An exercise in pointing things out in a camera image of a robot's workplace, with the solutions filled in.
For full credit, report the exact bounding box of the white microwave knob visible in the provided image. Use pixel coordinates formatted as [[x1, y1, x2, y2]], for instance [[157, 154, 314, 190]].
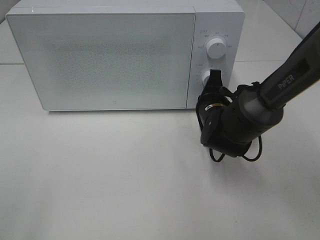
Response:
[[201, 69, 222, 87], [205, 36, 227, 59]]

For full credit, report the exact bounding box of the white microwave oven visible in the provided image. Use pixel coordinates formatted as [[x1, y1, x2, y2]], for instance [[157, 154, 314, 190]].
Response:
[[5, 0, 245, 111]]

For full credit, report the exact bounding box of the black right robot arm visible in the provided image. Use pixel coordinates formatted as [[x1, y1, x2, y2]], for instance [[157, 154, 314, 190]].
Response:
[[195, 24, 320, 163]]

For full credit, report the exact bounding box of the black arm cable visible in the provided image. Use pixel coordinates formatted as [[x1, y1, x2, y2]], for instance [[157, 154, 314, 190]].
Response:
[[207, 81, 264, 163]]

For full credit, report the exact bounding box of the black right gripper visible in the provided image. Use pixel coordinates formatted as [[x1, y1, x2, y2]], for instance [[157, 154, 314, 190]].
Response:
[[196, 69, 235, 148]]

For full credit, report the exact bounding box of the white microwave door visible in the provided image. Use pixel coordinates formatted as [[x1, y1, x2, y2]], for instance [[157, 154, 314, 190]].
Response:
[[7, 13, 195, 111]]

